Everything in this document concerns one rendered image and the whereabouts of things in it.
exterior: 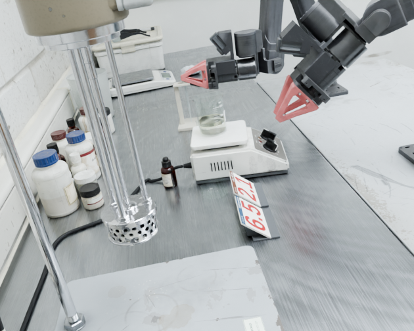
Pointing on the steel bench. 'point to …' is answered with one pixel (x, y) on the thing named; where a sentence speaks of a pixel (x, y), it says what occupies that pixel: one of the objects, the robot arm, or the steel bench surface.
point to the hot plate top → (238, 138)
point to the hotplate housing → (234, 162)
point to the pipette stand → (182, 110)
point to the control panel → (265, 143)
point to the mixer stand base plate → (179, 296)
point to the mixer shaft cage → (119, 230)
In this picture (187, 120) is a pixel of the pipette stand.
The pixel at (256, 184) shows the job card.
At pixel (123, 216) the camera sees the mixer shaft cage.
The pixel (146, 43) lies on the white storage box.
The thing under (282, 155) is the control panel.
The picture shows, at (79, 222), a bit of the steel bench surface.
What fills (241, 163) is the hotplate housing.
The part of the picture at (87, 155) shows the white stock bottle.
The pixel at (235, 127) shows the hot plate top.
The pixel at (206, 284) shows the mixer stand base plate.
